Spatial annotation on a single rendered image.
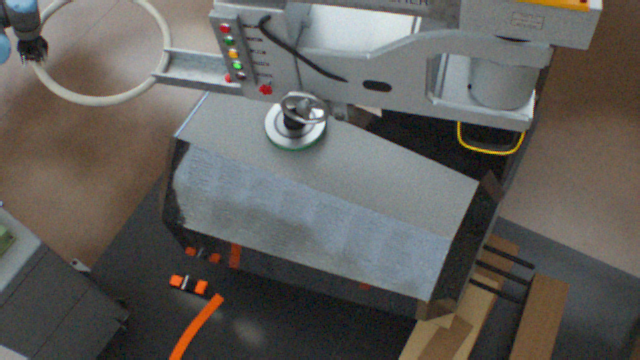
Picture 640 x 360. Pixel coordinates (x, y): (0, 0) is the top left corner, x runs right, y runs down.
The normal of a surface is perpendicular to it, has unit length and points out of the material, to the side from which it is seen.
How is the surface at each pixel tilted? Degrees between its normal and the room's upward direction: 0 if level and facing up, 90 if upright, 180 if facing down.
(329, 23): 4
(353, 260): 45
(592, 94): 0
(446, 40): 90
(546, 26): 90
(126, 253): 0
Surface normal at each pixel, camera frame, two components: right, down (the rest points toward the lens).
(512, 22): -0.25, 0.85
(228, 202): -0.37, 0.22
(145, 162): -0.11, -0.50
